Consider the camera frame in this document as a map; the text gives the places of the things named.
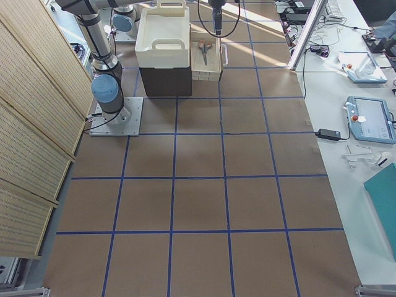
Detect red and white scissors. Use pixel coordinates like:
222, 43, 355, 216
198, 40, 212, 65

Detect wooden drawer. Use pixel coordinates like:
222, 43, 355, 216
191, 30, 228, 82

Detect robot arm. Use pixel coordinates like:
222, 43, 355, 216
56, 1, 140, 122
208, 0, 226, 36

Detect white plastic tray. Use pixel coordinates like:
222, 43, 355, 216
135, 1, 190, 69

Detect brown wooden cabinet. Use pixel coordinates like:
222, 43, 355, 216
139, 67, 192, 97

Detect blue teach pendant far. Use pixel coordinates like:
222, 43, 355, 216
338, 51, 387, 84

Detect blue teach pendant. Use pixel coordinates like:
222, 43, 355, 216
338, 51, 387, 84
345, 96, 395, 145

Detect black power adapter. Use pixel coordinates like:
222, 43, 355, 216
315, 129, 341, 141

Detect blue teach pendant near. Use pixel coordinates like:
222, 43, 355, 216
345, 96, 395, 145

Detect beige pegboard panel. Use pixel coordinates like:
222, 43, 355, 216
1, 1, 93, 259

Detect teal box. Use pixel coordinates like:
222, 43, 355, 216
364, 163, 395, 249

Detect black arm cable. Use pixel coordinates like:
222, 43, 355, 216
197, 0, 245, 38

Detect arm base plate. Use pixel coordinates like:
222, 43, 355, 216
115, 29, 137, 43
87, 97, 144, 137

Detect aluminium frame post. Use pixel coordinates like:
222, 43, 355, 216
288, 0, 328, 71

